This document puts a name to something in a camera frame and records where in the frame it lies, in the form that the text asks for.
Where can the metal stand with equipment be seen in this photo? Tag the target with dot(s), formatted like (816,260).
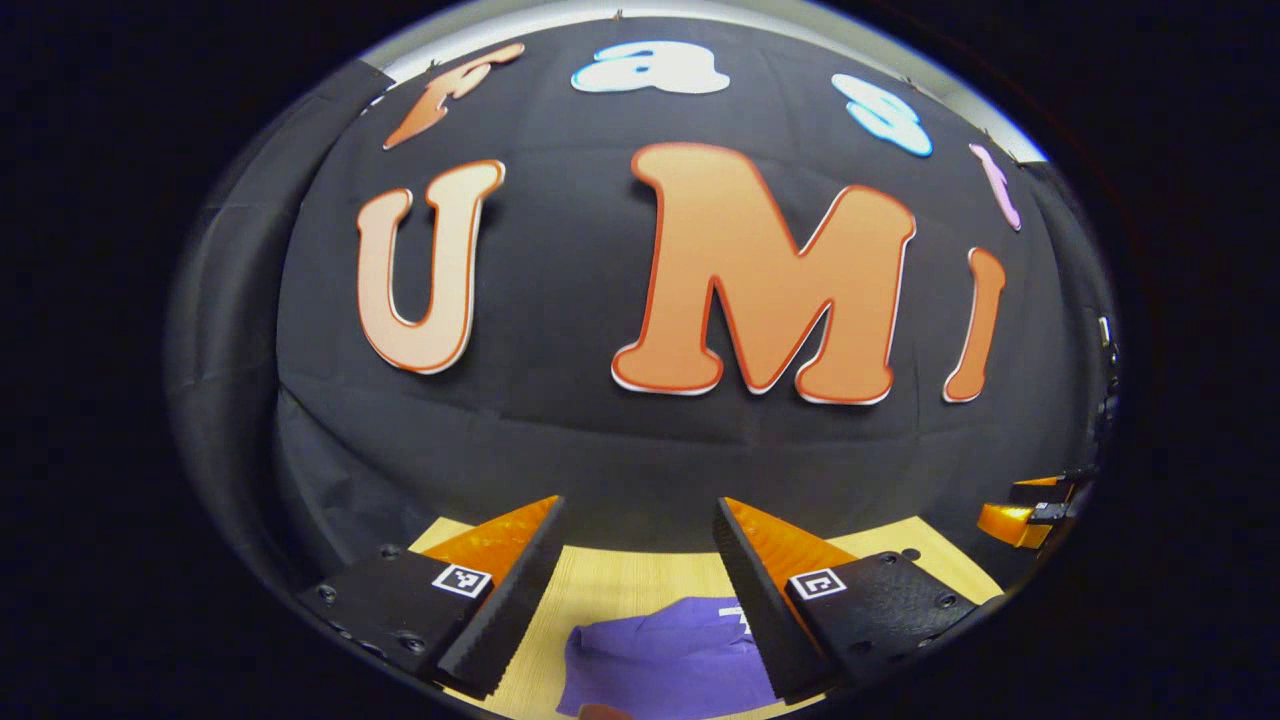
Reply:
(1104,330)

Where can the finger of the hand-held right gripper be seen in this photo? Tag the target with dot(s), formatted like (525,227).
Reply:
(1035,492)
(1005,522)

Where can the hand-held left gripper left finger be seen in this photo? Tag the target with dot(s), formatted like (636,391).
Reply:
(510,615)

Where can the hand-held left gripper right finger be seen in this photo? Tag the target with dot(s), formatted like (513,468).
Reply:
(765,625)

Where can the purple shirt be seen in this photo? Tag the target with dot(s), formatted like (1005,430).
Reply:
(660,660)

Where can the black backdrop cloth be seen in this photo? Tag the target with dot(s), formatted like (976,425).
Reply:
(560,450)

